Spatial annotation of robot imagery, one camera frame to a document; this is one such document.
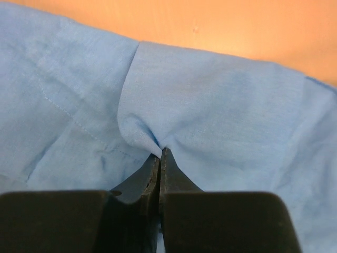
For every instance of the light blue long sleeve shirt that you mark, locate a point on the light blue long sleeve shirt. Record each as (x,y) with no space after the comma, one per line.
(82,108)

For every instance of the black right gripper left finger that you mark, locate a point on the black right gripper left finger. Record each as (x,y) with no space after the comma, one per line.
(123,219)

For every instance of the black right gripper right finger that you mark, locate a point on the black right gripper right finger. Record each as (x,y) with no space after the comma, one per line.
(193,220)

